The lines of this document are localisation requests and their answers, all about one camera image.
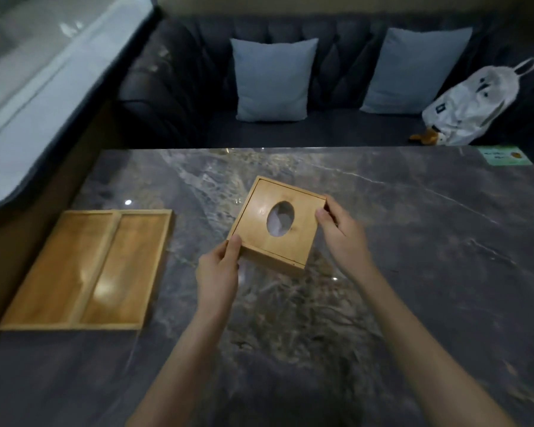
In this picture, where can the person's right hand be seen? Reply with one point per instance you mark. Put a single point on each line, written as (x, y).
(345, 244)

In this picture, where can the person's left hand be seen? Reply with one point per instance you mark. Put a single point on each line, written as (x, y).
(217, 275)

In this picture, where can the person's right thumb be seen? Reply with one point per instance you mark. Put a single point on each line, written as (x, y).
(323, 223)

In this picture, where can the person's left thumb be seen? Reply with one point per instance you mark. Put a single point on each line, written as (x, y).
(232, 248)

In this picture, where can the wooden tissue box with oval hole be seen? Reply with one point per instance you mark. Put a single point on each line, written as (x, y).
(289, 248)

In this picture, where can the person's left forearm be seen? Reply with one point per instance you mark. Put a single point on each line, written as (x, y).
(182, 369)

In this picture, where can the person's right forearm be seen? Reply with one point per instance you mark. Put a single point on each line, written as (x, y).
(422, 355)

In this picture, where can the brown plush toy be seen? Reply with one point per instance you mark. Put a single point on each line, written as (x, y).
(425, 137)

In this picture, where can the dark tufted sofa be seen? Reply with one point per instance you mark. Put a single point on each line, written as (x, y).
(338, 84)

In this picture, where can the wooden divided tray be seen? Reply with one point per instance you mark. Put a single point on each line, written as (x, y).
(89, 269)

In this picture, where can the light blue cushion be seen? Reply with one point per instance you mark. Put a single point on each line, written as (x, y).
(416, 68)
(272, 79)

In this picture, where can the white backpack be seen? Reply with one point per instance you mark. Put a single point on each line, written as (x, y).
(471, 104)

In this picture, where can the green table card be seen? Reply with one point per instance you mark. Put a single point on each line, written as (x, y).
(505, 155)

